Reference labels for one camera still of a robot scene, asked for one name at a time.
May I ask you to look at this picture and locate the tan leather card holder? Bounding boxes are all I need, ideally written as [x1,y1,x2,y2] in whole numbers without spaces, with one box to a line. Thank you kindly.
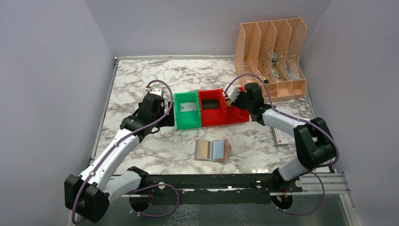
[194,139,231,161]

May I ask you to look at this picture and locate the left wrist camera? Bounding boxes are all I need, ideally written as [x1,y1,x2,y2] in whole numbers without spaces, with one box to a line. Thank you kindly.
[145,86,165,97]

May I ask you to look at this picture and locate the purple cable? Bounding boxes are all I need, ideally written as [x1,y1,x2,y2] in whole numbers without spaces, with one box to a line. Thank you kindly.
[71,80,175,225]
[223,73,340,217]

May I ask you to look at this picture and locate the items in organizer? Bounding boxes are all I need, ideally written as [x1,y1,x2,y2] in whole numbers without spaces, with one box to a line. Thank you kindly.
[257,52,291,83]

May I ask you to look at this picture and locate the red plastic bin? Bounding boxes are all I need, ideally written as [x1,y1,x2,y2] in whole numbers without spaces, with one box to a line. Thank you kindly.
[198,89,226,127]
[222,94,249,125]

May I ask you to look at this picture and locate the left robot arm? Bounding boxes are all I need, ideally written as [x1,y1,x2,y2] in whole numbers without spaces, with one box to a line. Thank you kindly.
[64,92,175,225]

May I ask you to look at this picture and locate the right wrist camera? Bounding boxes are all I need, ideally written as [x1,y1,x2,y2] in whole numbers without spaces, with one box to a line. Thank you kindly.
[223,83,242,102]

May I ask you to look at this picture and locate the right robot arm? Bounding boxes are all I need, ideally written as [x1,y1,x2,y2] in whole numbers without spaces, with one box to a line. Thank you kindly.
[223,83,338,192]

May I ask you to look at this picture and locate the peach file organizer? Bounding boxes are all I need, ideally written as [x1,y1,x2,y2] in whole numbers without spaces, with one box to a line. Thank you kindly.
[233,17,307,101]

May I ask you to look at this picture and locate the silver card in green bin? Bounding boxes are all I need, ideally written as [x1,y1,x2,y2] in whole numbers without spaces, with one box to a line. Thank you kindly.
[180,102,197,112]

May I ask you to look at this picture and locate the green plastic bin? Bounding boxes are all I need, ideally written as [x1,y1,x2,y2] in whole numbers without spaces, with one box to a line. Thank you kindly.
[174,91,202,130]

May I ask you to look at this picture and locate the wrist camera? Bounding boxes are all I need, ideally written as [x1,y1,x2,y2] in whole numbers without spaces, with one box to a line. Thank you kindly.
[223,83,242,102]
[145,86,165,97]

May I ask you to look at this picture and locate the black cards stack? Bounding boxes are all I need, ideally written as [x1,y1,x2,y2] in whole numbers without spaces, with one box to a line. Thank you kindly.
[201,99,219,110]

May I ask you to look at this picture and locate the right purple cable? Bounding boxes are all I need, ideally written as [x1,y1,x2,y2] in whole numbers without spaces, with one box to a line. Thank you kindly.
[223,73,340,217]

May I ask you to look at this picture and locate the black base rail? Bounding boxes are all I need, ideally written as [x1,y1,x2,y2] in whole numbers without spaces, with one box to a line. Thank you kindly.
[127,173,302,205]

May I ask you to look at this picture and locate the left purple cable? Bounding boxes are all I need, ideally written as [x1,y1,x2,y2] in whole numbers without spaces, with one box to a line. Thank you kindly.
[71,80,175,225]

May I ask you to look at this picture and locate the white small box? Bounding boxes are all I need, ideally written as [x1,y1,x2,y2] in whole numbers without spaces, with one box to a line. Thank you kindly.
[271,128,289,146]

